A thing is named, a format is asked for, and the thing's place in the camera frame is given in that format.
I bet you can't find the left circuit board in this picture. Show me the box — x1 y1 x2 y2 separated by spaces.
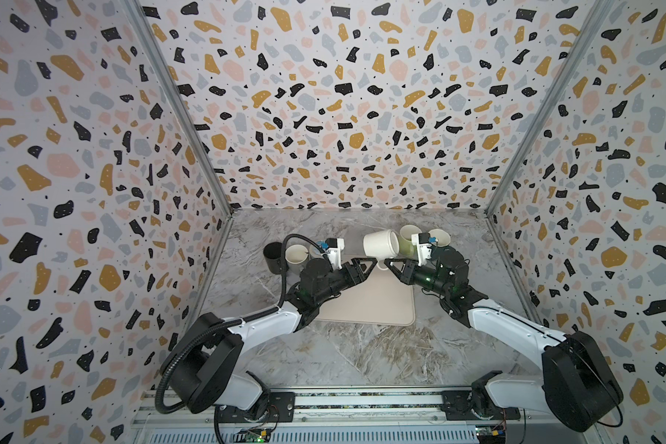
233 428 272 443

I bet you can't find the dark green faceted mug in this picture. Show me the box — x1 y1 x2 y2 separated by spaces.
428 229 451 247

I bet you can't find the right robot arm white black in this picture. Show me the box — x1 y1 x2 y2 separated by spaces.
385 247 623 432

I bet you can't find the black corrugated cable conduit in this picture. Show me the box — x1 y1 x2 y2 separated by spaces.
154 232 326 416

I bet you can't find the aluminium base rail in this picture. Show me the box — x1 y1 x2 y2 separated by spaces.
132 386 611 443

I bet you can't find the beige plastic tray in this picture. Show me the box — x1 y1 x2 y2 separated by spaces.
316 266 416 327

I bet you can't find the blue butterfly mug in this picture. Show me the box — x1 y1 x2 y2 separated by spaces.
309 246 326 259

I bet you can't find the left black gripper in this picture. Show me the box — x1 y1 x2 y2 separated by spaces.
313 259 377 309

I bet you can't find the white cream mug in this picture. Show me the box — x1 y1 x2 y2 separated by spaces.
363 229 400 271

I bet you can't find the right circuit board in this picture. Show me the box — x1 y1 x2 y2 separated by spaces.
475 425 506 444

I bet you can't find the light green mug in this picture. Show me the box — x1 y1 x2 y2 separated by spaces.
398 225 422 259

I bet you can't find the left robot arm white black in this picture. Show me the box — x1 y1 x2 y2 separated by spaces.
155 257 377 420

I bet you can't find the grey mug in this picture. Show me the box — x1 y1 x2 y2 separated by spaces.
285 244 309 273

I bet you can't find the black mug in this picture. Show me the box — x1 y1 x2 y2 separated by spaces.
263 242 285 275

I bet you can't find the circuit board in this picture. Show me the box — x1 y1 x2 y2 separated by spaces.
233 428 272 443
475 425 506 444

